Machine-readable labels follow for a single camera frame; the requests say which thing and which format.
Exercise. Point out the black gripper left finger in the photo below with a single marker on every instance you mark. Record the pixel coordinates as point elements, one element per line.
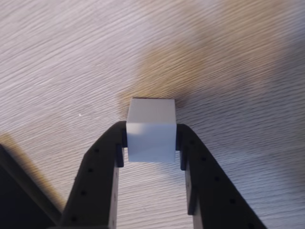
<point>95,181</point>

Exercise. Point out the white cube block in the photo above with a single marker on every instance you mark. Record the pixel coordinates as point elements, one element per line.
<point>151,133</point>

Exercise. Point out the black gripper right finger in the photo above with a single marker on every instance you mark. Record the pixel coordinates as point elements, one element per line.
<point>209,190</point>

